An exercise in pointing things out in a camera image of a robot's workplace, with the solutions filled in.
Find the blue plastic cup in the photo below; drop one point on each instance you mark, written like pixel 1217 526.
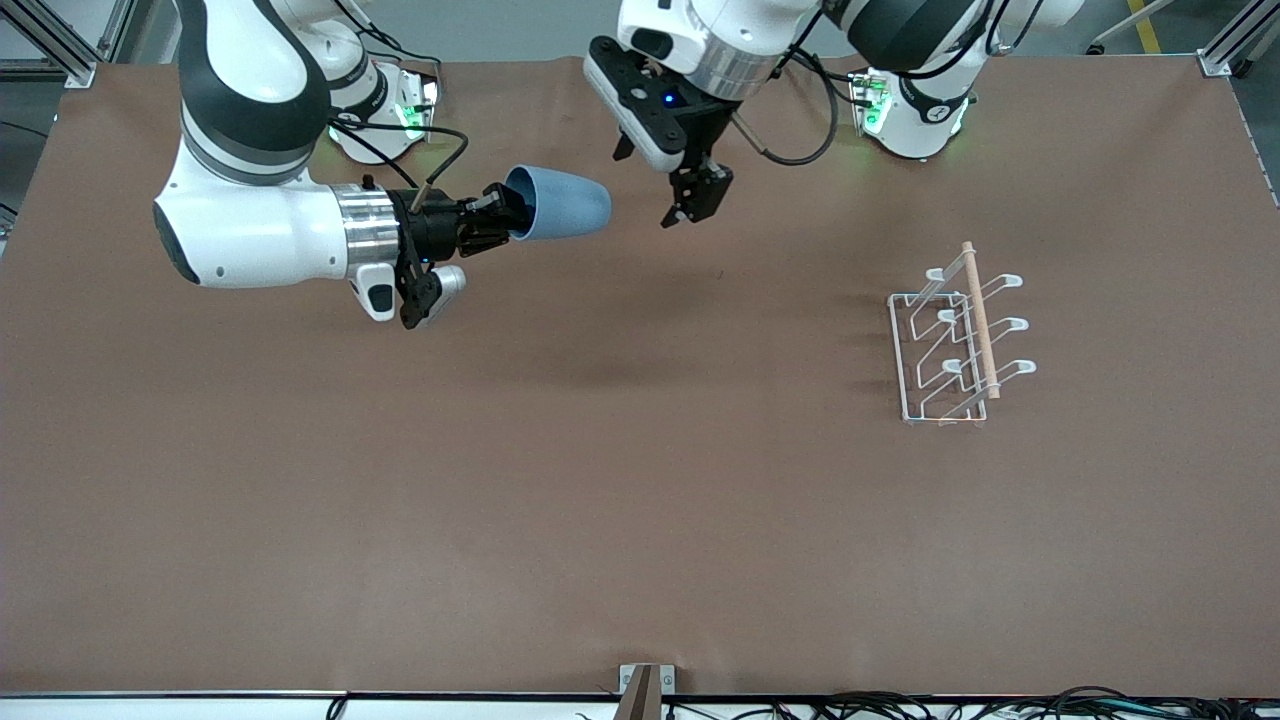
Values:
pixel 570 205

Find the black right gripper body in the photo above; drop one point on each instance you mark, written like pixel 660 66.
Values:
pixel 433 230

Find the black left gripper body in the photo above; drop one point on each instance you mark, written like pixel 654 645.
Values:
pixel 708 137

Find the aluminium frame profile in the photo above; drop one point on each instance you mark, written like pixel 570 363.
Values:
pixel 60 45
pixel 1225 50

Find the brown table mat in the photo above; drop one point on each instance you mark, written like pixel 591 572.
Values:
pixel 640 500

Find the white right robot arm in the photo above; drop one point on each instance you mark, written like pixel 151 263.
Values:
pixel 250 230

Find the silver bracket with brown post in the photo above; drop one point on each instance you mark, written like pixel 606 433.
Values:
pixel 630 675

